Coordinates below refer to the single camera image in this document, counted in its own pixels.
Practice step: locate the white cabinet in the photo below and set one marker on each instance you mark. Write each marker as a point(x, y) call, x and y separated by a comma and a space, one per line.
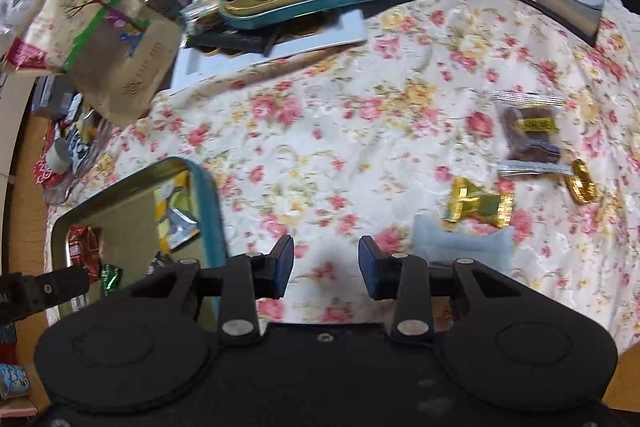
point(15, 122)

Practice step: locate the green white triangular packet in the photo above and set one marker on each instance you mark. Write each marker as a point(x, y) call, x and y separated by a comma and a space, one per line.
point(177, 227)

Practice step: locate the blue patterned tin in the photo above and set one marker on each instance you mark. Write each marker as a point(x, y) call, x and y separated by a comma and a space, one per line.
point(12, 379)

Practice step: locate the floral tablecloth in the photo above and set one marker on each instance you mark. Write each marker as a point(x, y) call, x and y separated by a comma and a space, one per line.
point(350, 107)

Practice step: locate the white tray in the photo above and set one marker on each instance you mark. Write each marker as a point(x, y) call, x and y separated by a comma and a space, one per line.
point(210, 67)

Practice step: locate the pile of small packets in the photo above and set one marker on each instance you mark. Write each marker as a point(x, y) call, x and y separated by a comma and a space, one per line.
point(82, 137)

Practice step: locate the small green foil candy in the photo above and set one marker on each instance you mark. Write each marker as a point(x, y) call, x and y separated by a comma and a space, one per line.
point(111, 279)

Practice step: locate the black snack bar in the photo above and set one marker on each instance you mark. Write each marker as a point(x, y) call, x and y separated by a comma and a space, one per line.
point(235, 42)

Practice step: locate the small red packet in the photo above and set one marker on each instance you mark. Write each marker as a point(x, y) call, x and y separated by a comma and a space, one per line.
point(42, 171)

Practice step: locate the white tape roll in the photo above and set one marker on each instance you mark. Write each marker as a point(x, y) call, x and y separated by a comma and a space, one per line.
point(57, 157)

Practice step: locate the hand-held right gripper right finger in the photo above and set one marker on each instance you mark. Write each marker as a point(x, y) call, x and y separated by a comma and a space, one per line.
point(369, 264)

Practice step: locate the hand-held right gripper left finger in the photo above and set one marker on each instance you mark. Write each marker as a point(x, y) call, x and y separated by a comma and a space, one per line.
point(285, 264)

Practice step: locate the clear packet of nuts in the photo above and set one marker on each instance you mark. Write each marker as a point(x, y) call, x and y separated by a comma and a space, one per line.
point(200, 14)

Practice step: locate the yellow snack packet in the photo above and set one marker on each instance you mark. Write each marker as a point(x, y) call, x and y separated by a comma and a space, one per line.
point(167, 199)

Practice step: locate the brown snack in clear packet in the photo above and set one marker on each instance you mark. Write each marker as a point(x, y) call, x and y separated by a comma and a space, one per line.
point(532, 132)

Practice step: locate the light blue snack packet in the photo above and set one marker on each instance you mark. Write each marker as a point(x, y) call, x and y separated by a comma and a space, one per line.
point(460, 243)

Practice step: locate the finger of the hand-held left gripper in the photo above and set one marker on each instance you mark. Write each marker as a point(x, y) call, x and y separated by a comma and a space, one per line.
point(45, 291)

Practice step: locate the gold wrapped candy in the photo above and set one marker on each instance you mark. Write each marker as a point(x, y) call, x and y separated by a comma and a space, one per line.
point(480, 206)

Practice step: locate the gold ingot chocolate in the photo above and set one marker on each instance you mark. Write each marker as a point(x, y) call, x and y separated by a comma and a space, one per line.
point(582, 187)

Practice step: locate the teal tin box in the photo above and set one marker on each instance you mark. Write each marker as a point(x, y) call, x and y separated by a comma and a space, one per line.
point(130, 237)

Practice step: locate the red candy packet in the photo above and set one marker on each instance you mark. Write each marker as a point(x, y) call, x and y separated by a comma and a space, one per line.
point(82, 247)

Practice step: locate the clear plastic bag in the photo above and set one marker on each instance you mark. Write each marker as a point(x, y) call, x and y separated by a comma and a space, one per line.
point(20, 2)

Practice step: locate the kraft paper bag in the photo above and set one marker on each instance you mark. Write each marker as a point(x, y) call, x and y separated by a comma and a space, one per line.
point(110, 57)

